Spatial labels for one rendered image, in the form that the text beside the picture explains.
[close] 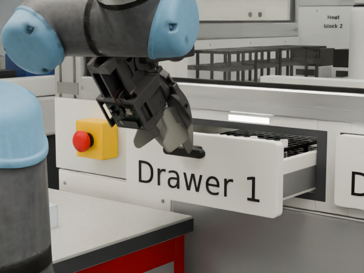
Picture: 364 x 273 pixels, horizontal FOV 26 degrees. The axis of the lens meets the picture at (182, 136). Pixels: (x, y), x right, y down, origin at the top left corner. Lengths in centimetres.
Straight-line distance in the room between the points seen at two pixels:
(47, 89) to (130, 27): 123
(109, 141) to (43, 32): 63
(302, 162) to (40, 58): 49
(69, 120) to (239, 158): 53
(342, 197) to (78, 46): 52
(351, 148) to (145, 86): 34
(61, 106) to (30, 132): 101
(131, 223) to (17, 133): 77
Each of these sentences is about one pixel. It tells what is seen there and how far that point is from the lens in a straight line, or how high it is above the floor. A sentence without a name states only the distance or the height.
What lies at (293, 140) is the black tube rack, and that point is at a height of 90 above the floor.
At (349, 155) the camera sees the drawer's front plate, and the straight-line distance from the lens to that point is 121.
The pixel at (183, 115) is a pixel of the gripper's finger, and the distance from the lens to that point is 111.
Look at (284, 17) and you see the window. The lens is 129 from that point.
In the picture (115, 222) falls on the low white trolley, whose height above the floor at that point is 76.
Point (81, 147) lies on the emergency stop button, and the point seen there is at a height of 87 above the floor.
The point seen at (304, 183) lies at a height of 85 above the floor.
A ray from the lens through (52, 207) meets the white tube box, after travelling 132.
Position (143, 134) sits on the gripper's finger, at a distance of 115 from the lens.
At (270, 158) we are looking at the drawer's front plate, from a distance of 113.
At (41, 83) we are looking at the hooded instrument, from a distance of 204.
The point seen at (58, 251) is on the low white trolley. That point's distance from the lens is 120.
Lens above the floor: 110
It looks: 9 degrees down
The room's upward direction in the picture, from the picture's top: straight up
